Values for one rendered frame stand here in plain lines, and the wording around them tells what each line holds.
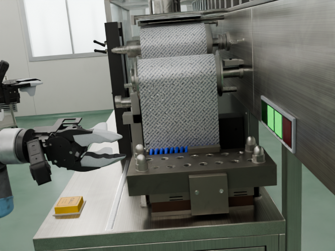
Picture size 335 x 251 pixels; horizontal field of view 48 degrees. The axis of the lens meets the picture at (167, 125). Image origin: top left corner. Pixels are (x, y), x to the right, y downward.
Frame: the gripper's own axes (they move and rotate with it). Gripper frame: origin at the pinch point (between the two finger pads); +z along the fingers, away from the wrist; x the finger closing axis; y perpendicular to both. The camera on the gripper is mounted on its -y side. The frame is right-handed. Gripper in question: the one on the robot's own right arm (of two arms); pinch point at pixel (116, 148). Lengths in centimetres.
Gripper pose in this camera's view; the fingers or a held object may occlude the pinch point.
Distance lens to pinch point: 74.2
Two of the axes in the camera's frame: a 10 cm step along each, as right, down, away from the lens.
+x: 1.1, 8.7, 4.8
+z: 9.9, -0.4, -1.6
